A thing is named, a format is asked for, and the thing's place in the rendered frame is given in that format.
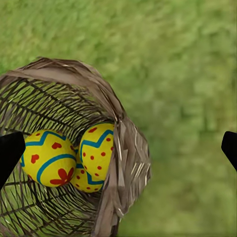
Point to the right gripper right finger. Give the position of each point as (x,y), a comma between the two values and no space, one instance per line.
(229,147)

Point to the wicker basket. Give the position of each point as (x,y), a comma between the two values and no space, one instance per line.
(130,167)

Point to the easter egg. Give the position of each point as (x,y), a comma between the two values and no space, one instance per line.
(82,180)
(95,149)
(49,158)

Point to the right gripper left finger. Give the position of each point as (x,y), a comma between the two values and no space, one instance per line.
(12,147)

